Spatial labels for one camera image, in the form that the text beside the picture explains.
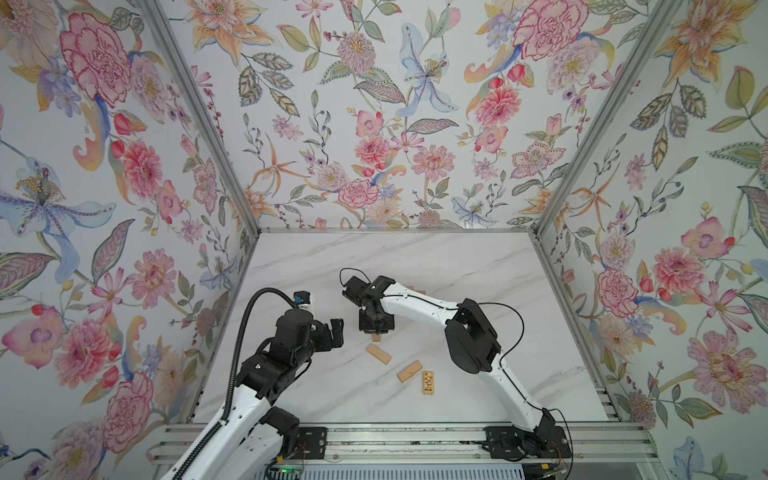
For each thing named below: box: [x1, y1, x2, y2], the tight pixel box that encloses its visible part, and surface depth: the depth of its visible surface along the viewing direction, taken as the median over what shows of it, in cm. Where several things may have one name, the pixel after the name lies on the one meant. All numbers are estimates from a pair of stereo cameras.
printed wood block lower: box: [422, 371, 435, 395], surface depth 85 cm
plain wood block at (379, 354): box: [366, 344, 392, 365], surface depth 91 cm
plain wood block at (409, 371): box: [397, 360, 423, 383], surface depth 87 cm
